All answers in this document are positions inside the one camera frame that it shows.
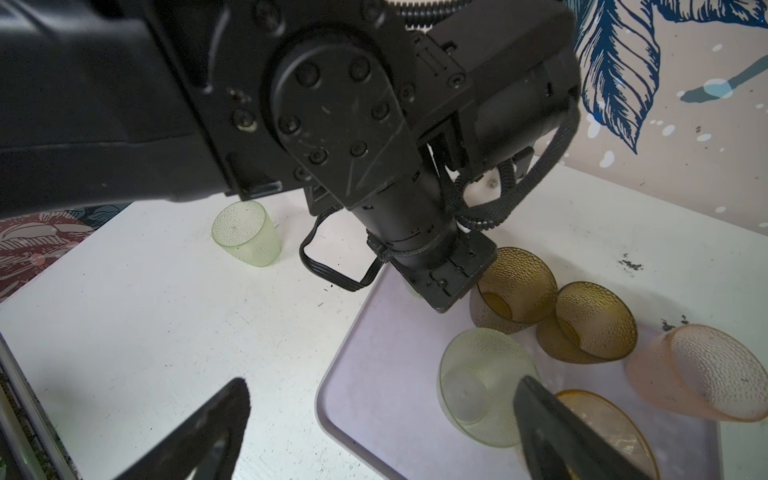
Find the brown tall glass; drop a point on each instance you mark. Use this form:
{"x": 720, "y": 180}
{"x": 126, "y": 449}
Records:
{"x": 589, "y": 325}

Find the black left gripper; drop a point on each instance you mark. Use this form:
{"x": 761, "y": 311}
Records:
{"x": 444, "y": 274}

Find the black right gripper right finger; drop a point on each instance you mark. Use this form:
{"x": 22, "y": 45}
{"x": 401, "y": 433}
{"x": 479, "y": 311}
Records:
{"x": 558, "y": 445}

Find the pink textured glass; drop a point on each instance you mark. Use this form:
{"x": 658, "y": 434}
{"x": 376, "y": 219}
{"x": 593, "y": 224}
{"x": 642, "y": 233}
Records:
{"x": 700, "y": 371}

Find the amber textured glass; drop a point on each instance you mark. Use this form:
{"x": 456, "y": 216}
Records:
{"x": 613, "y": 426}

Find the light green textured glass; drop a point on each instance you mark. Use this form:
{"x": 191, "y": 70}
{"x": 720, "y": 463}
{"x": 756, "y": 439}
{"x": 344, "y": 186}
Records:
{"x": 245, "y": 231}

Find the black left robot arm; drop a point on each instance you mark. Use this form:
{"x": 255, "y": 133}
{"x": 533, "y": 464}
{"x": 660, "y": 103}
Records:
{"x": 429, "y": 123}

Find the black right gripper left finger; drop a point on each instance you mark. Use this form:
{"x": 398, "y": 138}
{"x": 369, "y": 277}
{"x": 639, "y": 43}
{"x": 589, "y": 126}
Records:
{"x": 205, "y": 446}

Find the yellow clear glass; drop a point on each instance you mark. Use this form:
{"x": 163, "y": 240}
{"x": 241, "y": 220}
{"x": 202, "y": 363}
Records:
{"x": 515, "y": 293}

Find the lilac plastic tray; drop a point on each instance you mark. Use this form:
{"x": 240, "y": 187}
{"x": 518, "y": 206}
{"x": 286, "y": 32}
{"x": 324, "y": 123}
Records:
{"x": 379, "y": 398}

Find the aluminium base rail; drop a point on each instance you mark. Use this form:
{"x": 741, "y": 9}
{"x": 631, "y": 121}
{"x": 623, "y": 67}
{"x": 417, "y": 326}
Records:
{"x": 30, "y": 446}

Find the pale green tall glass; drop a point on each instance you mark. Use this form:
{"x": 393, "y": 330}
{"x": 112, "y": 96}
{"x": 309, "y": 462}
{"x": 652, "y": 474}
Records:
{"x": 478, "y": 375}

